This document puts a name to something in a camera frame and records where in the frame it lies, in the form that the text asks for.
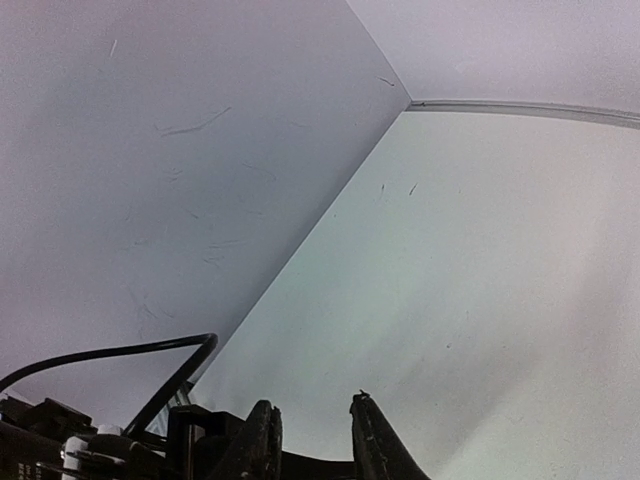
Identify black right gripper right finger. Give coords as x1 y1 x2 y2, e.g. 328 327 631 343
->
349 391 425 480

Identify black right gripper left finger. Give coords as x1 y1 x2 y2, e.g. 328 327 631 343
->
206 400 283 480

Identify black left camera cable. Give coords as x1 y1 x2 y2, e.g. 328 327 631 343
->
0 332 220 436

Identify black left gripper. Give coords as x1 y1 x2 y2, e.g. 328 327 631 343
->
1 396 250 479

